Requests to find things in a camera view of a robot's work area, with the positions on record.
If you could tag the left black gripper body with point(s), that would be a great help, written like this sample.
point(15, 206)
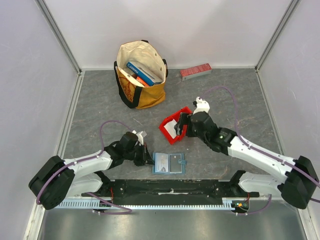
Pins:
point(139, 155)

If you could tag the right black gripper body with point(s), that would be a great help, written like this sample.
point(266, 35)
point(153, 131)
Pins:
point(184, 124)

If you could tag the red plastic bin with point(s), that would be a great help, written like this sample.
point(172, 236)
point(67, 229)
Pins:
point(169, 118)

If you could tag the silver white credit card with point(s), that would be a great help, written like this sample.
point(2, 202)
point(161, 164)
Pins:
point(161, 163)

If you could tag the blue leather card holder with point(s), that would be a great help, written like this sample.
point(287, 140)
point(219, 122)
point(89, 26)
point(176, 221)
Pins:
point(183, 165)

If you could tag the white cards stack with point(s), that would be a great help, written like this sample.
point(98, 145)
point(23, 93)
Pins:
point(170, 128)

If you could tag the dark credit card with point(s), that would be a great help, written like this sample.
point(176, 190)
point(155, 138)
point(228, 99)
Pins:
point(175, 165)

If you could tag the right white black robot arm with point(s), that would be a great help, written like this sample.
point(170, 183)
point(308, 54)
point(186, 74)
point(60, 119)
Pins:
point(295, 180)

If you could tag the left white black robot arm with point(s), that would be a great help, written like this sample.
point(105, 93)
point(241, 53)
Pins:
point(59, 178)

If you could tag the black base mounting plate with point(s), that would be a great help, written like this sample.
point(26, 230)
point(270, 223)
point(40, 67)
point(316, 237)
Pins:
point(125, 188)

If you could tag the red rectangular carton box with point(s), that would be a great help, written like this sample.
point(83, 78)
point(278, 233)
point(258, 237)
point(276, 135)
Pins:
point(195, 71)

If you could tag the orange book in bag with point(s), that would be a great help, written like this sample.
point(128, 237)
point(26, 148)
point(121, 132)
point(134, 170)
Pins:
point(142, 82)

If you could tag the blue book in bag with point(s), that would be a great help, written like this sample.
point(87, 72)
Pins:
point(141, 71)

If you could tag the yellow canvas tote bag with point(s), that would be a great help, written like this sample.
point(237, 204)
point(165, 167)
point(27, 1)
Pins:
point(132, 93)

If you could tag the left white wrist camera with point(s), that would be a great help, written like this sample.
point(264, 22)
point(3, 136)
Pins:
point(140, 135)

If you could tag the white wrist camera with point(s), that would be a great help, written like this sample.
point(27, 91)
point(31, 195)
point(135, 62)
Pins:
point(201, 105)
point(140, 135)

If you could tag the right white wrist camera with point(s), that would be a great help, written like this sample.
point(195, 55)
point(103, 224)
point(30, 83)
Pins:
point(201, 105)

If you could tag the grey slotted cable duct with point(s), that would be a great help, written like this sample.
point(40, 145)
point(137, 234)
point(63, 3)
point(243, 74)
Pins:
point(95, 204)

